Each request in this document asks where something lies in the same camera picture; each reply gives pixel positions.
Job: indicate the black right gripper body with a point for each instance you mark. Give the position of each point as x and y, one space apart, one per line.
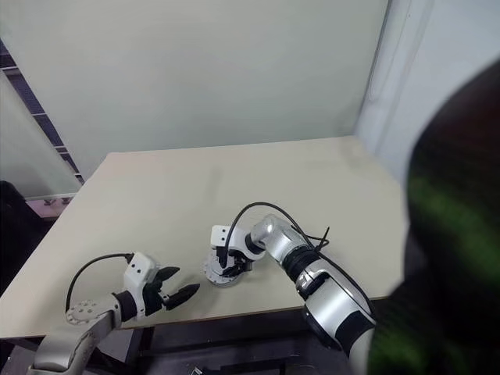
238 262

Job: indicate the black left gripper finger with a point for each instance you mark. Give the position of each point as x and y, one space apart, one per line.
183 295
168 272

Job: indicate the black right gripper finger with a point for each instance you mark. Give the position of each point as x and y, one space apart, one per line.
229 272
239 270

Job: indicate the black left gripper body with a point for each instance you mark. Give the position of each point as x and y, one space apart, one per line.
154 298

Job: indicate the grey round motor cover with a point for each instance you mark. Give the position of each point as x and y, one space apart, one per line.
211 267

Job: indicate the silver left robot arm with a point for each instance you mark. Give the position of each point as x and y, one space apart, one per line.
70 332

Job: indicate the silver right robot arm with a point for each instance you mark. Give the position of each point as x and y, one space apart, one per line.
332 297

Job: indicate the frosted glass panel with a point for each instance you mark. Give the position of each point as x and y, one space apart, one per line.
23 156

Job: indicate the dark blurred foreground shape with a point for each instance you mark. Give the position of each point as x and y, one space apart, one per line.
449 234

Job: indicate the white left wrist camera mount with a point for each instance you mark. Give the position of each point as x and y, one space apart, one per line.
138 269

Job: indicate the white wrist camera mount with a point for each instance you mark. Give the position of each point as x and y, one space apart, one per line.
138 269
220 236

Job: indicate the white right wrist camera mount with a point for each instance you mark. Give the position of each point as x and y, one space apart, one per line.
220 236

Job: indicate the black table frame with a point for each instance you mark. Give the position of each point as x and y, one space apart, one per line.
215 343

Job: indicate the dark window frame strip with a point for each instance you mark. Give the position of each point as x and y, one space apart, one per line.
47 129

